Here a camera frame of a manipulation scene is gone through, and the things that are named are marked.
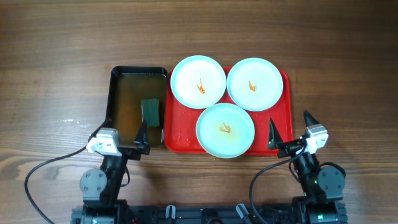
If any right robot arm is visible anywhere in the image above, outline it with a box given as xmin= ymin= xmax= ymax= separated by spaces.
xmin=267 ymin=111 xmax=348 ymax=224

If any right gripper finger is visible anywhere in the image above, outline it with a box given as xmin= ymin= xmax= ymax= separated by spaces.
xmin=303 ymin=110 xmax=320 ymax=127
xmin=267 ymin=118 xmax=283 ymax=150

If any light blue plate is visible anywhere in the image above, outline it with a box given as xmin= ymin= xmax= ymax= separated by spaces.
xmin=195 ymin=103 xmax=255 ymax=159
xmin=226 ymin=58 xmax=284 ymax=111
xmin=170 ymin=55 xmax=226 ymax=109

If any green yellow sponge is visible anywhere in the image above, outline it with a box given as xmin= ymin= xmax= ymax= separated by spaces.
xmin=141 ymin=98 xmax=160 ymax=127

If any left black cable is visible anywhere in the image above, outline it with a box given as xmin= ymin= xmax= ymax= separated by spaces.
xmin=24 ymin=119 xmax=109 ymax=224

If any right black cable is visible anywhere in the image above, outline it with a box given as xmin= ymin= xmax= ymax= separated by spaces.
xmin=249 ymin=144 xmax=308 ymax=224

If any light blue plate bottom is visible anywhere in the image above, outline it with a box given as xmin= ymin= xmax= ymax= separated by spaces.
xmin=195 ymin=103 xmax=255 ymax=159

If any red plastic tray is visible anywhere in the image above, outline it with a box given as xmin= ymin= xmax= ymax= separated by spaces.
xmin=164 ymin=70 xmax=294 ymax=156

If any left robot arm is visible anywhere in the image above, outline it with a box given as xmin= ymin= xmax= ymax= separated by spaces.
xmin=71 ymin=120 xmax=150 ymax=224

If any black water tray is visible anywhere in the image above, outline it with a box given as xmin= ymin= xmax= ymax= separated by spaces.
xmin=105 ymin=66 xmax=168 ymax=147

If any black cable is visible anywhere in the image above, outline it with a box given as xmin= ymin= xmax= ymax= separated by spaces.
xmin=249 ymin=144 xmax=308 ymax=224
xmin=24 ymin=119 xmax=109 ymax=224

